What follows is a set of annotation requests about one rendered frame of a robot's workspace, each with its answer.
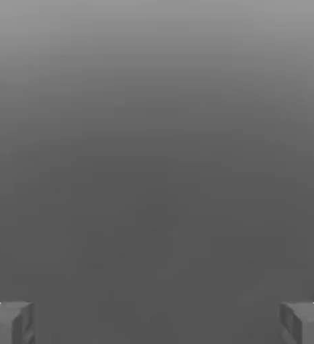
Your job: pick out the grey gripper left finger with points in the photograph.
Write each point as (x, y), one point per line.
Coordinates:
(6, 322)

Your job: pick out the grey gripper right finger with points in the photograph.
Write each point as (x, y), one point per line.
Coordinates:
(307, 322)

